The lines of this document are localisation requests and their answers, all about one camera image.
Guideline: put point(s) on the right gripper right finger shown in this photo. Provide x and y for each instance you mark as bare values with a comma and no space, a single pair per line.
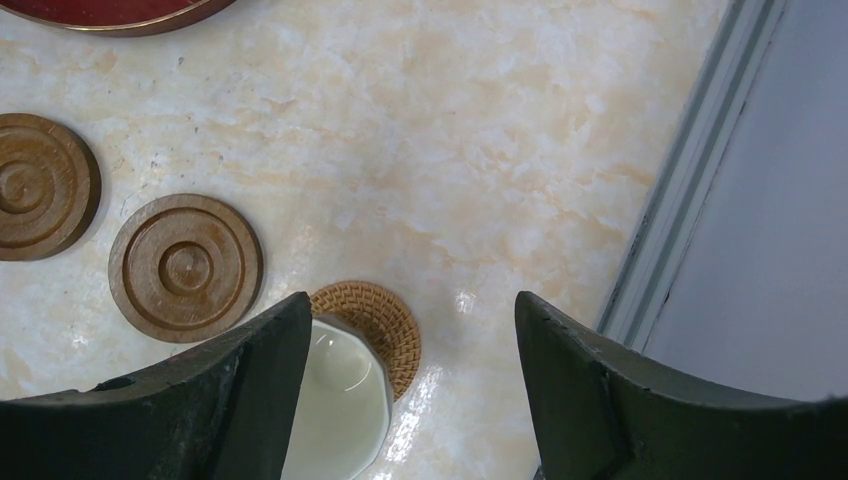
603,411

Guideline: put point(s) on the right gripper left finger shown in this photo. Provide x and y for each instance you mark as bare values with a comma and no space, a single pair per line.
223,409

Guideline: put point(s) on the black cup white inside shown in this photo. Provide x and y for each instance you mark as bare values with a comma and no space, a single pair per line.
344,408

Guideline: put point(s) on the brown wooden coaster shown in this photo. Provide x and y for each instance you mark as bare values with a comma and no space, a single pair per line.
51,187
185,267

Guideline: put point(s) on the light woven coaster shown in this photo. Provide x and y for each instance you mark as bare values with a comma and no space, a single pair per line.
383,318

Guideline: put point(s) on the red round tray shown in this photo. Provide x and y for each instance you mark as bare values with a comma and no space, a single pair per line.
116,18

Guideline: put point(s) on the aluminium frame rail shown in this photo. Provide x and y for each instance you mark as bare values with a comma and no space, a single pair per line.
670,217

